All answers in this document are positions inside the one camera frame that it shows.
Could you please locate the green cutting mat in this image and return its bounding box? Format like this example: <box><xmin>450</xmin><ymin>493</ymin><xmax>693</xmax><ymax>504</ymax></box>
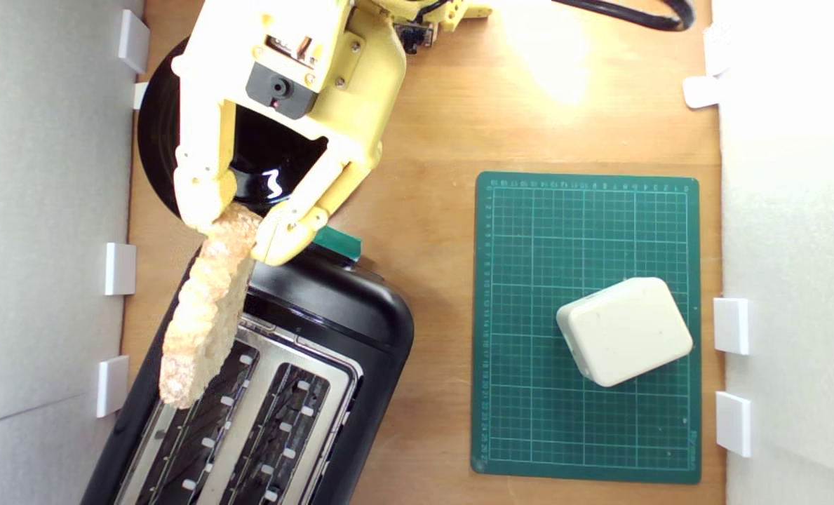
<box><xmin>471</xmin><ymin>171</ymin><xmax>702</xmax><ymax>485</ymax></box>

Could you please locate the black two-slot toaster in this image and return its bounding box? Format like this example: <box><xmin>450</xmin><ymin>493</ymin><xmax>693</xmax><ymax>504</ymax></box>
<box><xmin>80</xmin><ymin>238</ymin><xmax>416</xmax><ymax>505</ymax></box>

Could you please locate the brown bread slice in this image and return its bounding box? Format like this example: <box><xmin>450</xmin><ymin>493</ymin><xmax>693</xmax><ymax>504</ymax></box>
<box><xmin>159</xmin><ymin>203</ymin><xmax>264</xmax><ymax>411</ymax></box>

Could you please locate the yellow wrist camera mount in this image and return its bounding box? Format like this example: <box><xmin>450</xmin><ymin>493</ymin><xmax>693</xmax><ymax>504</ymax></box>
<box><xmin>394</xmin><ymin>0</ymin><xmax>493</xmax><ymax>54</ymax></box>

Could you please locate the white rounded block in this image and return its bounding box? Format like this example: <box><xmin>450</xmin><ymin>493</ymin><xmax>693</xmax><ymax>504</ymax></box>
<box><xmin>556</xmin><ymin>276</ymin><xmax>694</xmax><ymax>388</ymax></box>

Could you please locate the black round plate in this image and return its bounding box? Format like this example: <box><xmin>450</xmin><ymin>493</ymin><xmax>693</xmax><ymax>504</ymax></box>
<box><xmin>137</xmin><ymin>35</ymin><xmax>333</xmax><ymax>218</ymax></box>

